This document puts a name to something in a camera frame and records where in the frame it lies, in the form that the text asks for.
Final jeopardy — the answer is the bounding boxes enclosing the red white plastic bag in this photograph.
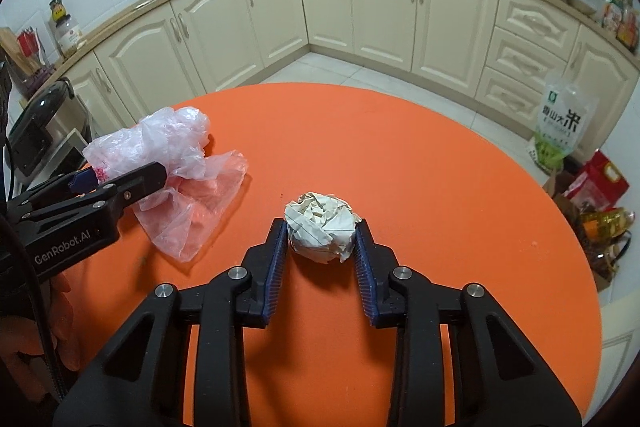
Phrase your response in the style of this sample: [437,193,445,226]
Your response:
[82,106,248,263]

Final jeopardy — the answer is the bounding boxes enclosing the white paper ball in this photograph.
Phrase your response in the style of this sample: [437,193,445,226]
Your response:
[284,192,361,265]

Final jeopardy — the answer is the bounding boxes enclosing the lower kitchen cabinets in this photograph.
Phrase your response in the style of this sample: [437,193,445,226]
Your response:
[58,0,639,159]

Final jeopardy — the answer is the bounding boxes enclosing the person left hand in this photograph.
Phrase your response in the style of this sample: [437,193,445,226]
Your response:
[0,273,82,403]

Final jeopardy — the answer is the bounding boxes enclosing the black rice cooker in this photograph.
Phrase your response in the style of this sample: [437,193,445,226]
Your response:
[6,77,92,184]

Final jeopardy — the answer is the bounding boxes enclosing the white door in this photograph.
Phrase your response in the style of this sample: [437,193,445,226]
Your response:
[584,289,640,424]

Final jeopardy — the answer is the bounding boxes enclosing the large glass jar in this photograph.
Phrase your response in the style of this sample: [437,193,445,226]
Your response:
[54,14,82,58]

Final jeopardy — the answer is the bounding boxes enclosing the wooden cutting board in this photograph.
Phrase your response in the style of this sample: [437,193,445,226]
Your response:
[0,27,40,76]

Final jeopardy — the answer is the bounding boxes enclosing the round orange table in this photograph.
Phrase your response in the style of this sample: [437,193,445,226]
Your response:
[67,83,602,426]

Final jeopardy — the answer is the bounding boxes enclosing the cardboard box with groceries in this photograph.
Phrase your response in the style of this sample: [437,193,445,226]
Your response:
[544,172,636,293]

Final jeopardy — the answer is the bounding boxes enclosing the red food bag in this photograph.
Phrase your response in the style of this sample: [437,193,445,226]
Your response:
[563,150,630,211]

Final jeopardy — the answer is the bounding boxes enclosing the white green rice bag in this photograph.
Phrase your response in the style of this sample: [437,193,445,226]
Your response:
[527,72,599,174]

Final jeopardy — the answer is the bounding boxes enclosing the condiment bottles group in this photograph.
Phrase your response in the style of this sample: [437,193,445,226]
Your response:
[601,0,639,53]

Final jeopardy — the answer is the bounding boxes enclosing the red handled utensils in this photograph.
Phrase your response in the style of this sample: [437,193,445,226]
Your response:
[17,27,48,67]

